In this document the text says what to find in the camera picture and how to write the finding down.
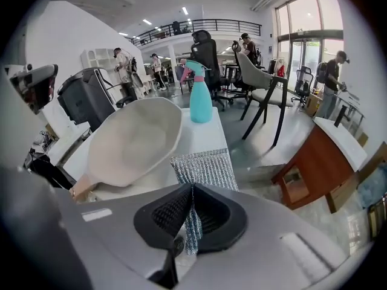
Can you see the brown wooden cabinet, white top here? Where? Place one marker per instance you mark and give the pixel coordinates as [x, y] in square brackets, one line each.
[320, 165]

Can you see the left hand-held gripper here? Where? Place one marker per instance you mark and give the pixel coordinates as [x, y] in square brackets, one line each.
[36, 83]

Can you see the black balcony railing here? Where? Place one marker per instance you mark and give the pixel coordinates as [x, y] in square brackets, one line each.
[211, 26]

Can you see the black mesh office chair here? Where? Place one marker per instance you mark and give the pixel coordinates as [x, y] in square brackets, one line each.
[303, 81]

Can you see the cardboard box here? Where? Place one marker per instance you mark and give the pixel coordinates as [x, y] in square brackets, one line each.
[313, 104]

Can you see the black high-back office chair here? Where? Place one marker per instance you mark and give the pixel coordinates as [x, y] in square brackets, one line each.
[208, 62]

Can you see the clothes rack with red garment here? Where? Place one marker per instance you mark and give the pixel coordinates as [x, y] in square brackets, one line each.
[279, 68]

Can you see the silver mesh scrubber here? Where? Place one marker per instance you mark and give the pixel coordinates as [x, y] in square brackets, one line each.
[205, 168]

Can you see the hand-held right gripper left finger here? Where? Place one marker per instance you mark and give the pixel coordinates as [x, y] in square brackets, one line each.
[115, 240]

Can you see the white shelf cabinet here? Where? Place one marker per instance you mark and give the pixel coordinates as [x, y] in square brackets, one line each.
[98, 57]

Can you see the glass entrance door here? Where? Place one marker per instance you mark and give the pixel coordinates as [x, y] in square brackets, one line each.
[305, 56]

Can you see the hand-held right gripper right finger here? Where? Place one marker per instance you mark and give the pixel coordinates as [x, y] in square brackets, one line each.
[257, 246]

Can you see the grey chair with black legs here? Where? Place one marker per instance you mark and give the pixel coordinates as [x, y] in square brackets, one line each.
[257, 77]

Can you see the black bin with grey lid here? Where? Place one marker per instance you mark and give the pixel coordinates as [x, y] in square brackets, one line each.
[84, 101]

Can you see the teal spray bottle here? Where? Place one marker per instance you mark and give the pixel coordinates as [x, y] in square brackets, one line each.
[200, 101]

